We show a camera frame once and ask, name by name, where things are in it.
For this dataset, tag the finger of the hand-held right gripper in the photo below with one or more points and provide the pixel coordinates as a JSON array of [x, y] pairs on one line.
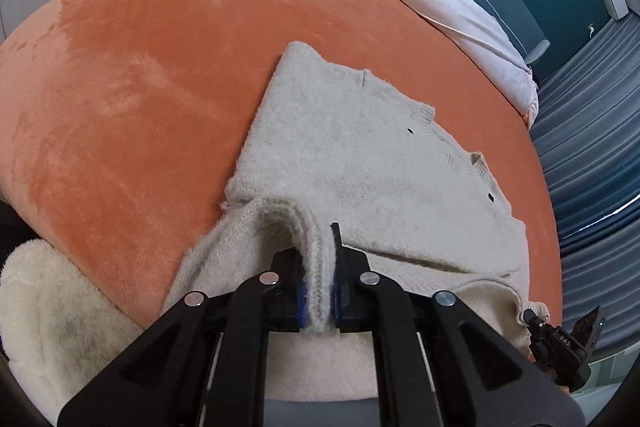
[[534, 322]]

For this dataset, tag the orange plush blanket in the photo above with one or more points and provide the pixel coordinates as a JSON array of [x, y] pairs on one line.
[[150, 82]]

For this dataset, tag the blue grey curtain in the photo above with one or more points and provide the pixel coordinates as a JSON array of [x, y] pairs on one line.
[[590, 132]]

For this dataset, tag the white fluffy cloth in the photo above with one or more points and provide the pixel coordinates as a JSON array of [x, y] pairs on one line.
[[55, 322]]

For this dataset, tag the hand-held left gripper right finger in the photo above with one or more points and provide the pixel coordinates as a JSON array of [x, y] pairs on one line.
[[336, 302]]

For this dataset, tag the cream knit sweater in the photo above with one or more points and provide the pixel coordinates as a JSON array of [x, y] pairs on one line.
[[380, 167]]

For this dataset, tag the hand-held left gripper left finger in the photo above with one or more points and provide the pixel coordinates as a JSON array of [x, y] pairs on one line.
[[301, 307]]

